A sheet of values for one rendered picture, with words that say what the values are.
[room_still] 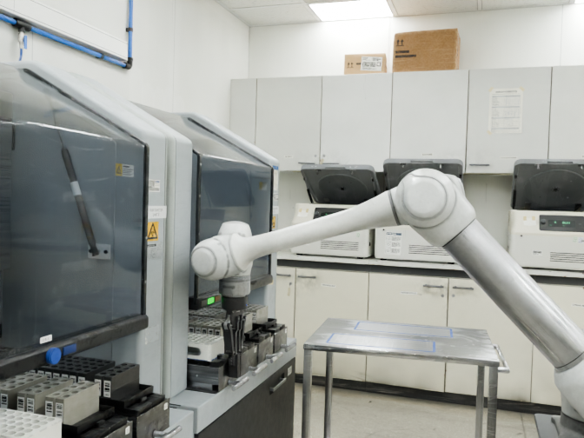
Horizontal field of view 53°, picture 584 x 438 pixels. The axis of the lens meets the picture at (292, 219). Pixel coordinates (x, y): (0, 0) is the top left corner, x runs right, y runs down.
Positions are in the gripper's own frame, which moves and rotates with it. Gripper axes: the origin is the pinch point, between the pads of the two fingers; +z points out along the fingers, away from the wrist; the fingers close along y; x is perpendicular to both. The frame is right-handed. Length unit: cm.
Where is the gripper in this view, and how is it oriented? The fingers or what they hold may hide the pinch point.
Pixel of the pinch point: (234, 365)
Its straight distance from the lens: 174.1
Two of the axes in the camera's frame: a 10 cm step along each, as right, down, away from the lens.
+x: 9.5, 0.2, -3.1
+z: -0.1, 10.0, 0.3
